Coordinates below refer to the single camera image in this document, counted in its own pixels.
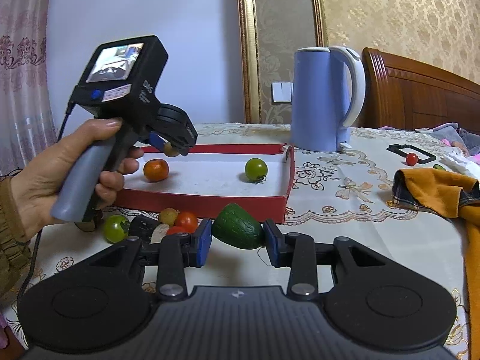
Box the person's left hand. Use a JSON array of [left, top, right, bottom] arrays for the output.
[[10, 119, 144, 241]]

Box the gold picture frame moulding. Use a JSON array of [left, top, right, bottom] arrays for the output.
[[238, 0, 329, 124]]

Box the small red cherry tomato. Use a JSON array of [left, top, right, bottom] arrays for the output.
[[405, 153, 418, 167]]

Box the grey bedding pile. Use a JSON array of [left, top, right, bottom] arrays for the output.
[[415, 122, 480, 157]]

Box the patterned pink curtain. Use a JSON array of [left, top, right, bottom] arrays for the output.
[[0, 0, 56, 175]]

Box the blue electric kettle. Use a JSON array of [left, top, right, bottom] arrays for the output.
[[290, 46, 366, 152]]

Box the wooden bed headboard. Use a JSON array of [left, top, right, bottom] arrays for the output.
[[358, 48, 480, 134]]

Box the red shallow cardboard tray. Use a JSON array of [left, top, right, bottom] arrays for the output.
[[115, 143, 295, 224]]

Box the orange tangerine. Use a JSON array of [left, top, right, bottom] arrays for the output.
[[143, 158, 169, 182]]

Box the brown longan fruit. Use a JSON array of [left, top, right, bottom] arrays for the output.
[[158, 208, 179, 228], [163, 142, 180, 158]]

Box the olive sleeve forearm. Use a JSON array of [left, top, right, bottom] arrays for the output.
[[0, 177, 31, 296]]

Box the green tomato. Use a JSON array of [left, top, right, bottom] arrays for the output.
[[244, 158, 269, 183], [100, 214, 130, 244]]

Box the green cucumber piece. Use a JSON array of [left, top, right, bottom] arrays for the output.
[[211, 203, 265, 250]]

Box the dark sugarcane piece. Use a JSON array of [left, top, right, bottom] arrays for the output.
[[128, 214, 160, 244]]

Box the white wall switch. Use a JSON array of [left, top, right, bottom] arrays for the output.
[[271, 82, 294, 103]]

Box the orange plaid cloth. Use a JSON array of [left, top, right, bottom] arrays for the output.
[[392, 168, 479, 359]]

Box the black rectangular frame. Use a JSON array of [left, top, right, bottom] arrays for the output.
[[386, 144, 436, 165]]

